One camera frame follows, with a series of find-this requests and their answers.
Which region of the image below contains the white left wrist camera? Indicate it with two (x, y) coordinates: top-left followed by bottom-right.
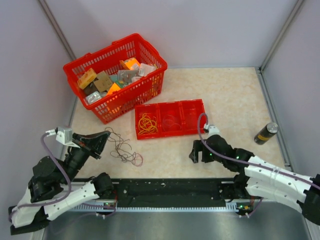
(45, 126), (80, 148)

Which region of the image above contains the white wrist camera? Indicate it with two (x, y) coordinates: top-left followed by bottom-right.
(45, 126), (80, 148)
(203, 123), (220, 138)

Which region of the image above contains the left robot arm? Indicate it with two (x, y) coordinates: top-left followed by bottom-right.
(8, 127), (114, 235)

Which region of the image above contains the red middle storage bin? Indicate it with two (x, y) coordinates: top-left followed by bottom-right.
(157, 101), (184, 138)

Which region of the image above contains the red left storage bin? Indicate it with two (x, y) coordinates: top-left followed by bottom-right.
(134, 103), (160, 140)

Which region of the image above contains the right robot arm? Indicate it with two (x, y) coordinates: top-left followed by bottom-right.
(189, 134), (320, 225)

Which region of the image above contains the grey foil pouch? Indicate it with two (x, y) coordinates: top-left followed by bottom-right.
(117, 69), (139, 84)

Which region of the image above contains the yellow green box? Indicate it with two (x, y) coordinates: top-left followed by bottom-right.
(107, 80), (126, 95)

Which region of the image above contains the yellow orange snack box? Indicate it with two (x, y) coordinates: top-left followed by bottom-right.
(77, 68), (97, 90)

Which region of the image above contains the brown cardboard package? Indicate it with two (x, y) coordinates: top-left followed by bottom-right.
(93, 71), (113, 93)

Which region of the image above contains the white pink wrapped packet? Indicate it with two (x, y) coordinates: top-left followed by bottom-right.
(138, 63), (157, 77)

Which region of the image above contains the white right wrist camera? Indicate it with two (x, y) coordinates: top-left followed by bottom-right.
(203, 123), (220, 138)

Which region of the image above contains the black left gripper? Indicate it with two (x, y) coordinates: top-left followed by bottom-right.
(61, 130), (112, 185)

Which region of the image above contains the black yellow can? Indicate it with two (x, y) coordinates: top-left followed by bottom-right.
(254, 122), (279, 145)

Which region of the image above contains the silver foil packet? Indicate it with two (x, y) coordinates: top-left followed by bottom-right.
(85, 91), (102, 105)

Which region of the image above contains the red storage bin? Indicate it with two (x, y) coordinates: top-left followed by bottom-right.
(157, 101), (184, 138)
(181, 99), (205, 135)
(134, 103), (160, 140)

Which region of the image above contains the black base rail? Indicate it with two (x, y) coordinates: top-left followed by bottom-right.
(91, 175), (253, 209)

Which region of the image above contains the orange hanging-tab box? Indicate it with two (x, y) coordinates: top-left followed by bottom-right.
(119, 57), (141, 70)

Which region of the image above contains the red plastic shopping basket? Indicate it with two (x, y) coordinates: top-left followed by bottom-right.
(62, 33), (168, 125)

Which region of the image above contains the brown cable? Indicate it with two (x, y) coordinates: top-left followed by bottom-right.
(104, 127), (145, 168)

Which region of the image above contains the red right storage bin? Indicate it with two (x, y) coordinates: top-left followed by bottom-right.
(181, 99), (205, 135)

